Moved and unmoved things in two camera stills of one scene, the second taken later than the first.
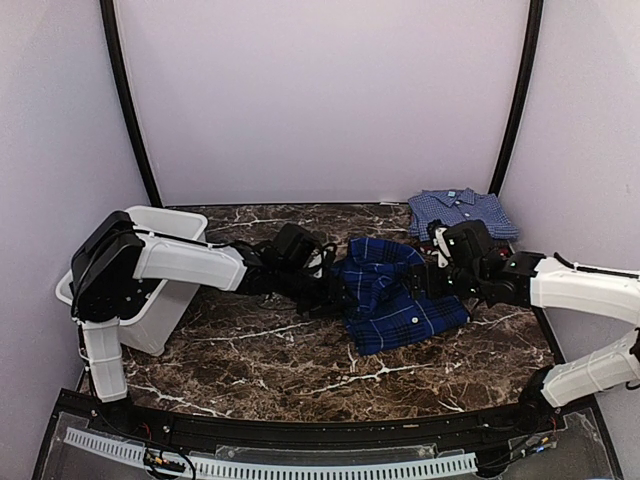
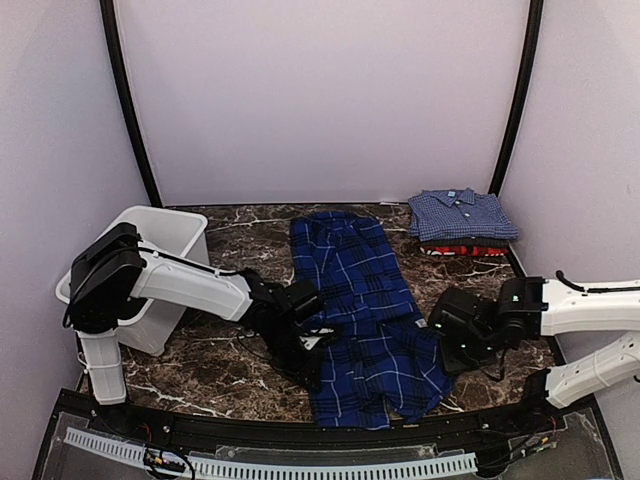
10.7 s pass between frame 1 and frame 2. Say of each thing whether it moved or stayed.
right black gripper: moved
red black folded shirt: stayed
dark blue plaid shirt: moved
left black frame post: stayed
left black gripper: moved
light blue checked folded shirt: stayed
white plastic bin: stayed
